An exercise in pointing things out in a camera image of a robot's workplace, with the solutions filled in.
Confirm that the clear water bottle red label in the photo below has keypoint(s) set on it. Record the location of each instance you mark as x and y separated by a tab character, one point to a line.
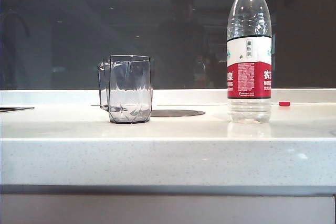
249	77

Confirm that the clear faceted glass mug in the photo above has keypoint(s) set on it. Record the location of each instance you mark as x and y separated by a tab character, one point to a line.
130	90

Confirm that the red plastic bottle cap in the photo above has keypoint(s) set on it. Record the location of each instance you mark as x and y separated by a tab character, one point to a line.
284	104

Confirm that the round dark metal countertop disc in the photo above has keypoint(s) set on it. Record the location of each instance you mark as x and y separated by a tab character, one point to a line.
178	113

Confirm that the grey cabinet front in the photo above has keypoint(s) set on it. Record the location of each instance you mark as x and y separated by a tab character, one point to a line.
168	211

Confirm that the flat black cooktop panel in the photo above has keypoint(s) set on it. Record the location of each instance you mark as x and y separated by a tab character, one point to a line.
13	109

